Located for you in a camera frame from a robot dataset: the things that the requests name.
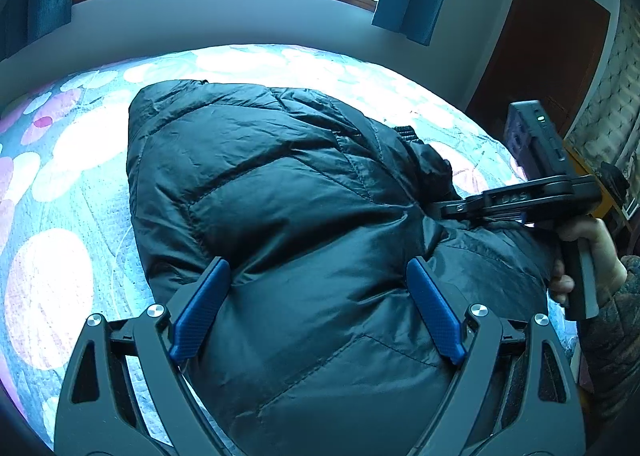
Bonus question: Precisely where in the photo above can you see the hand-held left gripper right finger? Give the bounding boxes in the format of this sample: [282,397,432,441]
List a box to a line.
[405,256,587,456]

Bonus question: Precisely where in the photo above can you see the person's right forearm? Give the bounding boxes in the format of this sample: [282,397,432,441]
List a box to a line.
[580,256,640,417]

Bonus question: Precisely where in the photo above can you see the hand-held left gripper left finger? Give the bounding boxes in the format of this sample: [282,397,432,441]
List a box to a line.
[52,256,232,456]

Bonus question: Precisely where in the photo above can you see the tufted headboard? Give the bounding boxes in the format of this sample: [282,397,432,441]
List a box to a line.
[565,0,640,177]

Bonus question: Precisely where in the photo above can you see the black puffer jacket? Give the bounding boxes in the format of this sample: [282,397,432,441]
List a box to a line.
[125,78,563,456]

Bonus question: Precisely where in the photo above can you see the floral bed cover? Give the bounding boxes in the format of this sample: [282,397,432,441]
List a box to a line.
[0,43,531,452]

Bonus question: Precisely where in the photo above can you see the brown wooden door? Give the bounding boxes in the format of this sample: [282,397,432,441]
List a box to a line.
[465,0,613,139]

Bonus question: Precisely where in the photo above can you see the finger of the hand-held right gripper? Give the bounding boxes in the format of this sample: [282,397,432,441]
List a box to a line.
[427,175,576,228]

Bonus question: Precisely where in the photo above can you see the person's right hand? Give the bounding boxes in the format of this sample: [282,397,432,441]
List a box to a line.
[549,218,628,308]

